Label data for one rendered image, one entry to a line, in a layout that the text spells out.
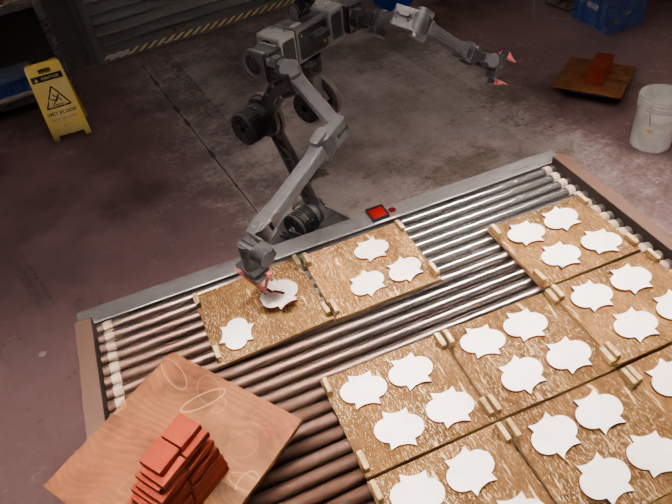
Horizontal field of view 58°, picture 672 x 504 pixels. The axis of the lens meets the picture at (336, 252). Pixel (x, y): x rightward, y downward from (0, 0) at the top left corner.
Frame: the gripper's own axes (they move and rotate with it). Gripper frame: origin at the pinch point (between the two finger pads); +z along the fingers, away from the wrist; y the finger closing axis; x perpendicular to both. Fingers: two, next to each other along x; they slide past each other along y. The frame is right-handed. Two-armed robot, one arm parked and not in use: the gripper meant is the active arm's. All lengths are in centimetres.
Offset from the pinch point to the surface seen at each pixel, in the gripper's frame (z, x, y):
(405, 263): 11, -46, -28
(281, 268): 11.6, -17.1, 8.4
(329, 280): 11.7, -23.2, -10.4
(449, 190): 15, -93, -15
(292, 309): 11.5, -5.1, -9.3
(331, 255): 11.8, -33.4, -2.2
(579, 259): 12, -84, -76
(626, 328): 11, -63, -101
